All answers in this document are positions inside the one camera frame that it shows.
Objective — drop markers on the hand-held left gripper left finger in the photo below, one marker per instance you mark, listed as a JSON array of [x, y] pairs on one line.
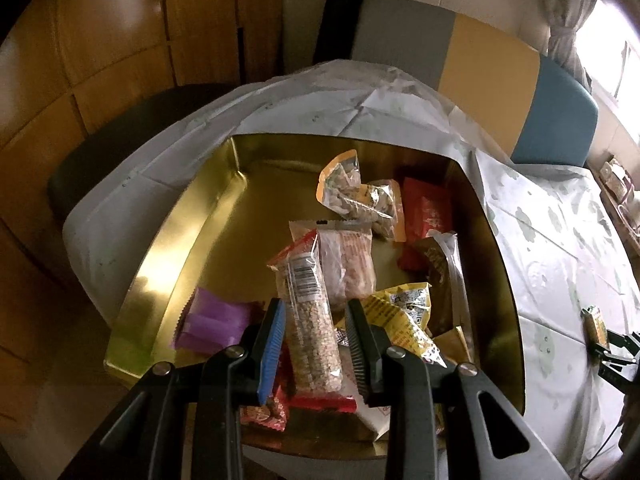
[[270, 350]]

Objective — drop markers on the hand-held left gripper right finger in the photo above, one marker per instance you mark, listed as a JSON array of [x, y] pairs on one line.
[[357, 355]]

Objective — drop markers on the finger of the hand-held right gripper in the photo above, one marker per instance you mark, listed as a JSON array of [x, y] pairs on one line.
[[612, 375], [622, 341]]

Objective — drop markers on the small dark green packet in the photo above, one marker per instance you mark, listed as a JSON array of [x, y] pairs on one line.
[[595, 327]]

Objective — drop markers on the clear grain bar packet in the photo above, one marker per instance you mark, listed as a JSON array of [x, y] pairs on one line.
[[310, 330]]

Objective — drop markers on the yellow snack packet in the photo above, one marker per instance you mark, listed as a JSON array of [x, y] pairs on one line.
[[400, 320]]

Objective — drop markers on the purple snack packet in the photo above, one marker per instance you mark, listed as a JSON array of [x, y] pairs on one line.
[[215, 320]]

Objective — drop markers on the white snack bar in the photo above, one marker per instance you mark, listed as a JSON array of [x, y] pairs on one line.
[[375, 420]]

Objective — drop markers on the red patterned snack packet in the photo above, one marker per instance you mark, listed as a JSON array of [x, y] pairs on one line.
[[262, 417]]

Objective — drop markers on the clear rice cracker packet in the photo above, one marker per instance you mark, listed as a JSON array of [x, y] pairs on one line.
[[352, 265]]

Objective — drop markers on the clear long stick snack packet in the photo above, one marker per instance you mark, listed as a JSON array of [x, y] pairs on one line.
[[445, 270]]

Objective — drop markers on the gold cardboard box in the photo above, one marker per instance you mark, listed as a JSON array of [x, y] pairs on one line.
[[240, 210]]

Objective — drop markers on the orange-edged peanut packet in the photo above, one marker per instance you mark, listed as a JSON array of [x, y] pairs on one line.
[[350, 192]]

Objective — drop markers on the white printed bed sheet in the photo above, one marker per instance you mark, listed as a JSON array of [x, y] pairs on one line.
[[550, 260]]

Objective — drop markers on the wooden nightstand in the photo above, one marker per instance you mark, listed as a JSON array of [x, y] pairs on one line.
[[627, 220]]

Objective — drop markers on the tissue box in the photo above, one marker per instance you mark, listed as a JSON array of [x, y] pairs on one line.
[[614, 175]]

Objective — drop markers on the dark round chair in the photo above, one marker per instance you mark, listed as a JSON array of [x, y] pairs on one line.
[[125, 135]]

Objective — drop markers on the window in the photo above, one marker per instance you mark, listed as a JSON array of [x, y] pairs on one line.
[[612, 55]]

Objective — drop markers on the grey yellow blue headboard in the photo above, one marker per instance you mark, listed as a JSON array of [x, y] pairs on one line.
[[475, 70]]

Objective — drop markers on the floral curtain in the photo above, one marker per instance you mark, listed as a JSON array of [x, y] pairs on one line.
[[565, 20]]

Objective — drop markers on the black cushion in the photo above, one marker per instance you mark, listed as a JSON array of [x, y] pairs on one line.
[[340, 10]]

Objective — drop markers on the wooden wardrobe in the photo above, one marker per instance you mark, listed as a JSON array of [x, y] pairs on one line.
[[100, 35]]

